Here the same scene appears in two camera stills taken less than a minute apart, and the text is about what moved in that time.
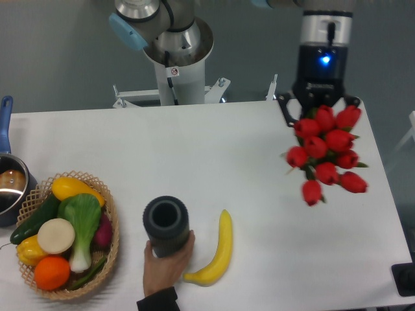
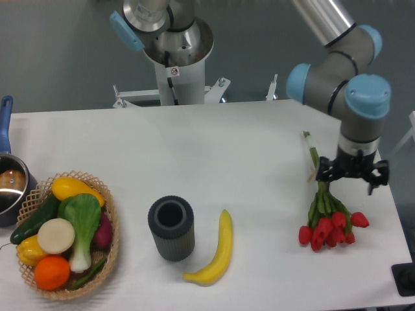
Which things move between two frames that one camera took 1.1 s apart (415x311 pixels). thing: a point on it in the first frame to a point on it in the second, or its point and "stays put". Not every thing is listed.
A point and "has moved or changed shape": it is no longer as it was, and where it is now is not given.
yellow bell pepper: x=29 y=251 stays put
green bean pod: x=90 y=276 stays put
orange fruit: x=51 y=273 stays put
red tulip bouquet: x=326 y=151 to x=331 y=221
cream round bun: x=56 y=236 stays put
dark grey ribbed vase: x=166 y=221 has moved or changed shape
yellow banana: x=214 y=270 stays put
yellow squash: x=65 y=186 stays put
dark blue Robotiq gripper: x=322 y=71 to x=355 y=166
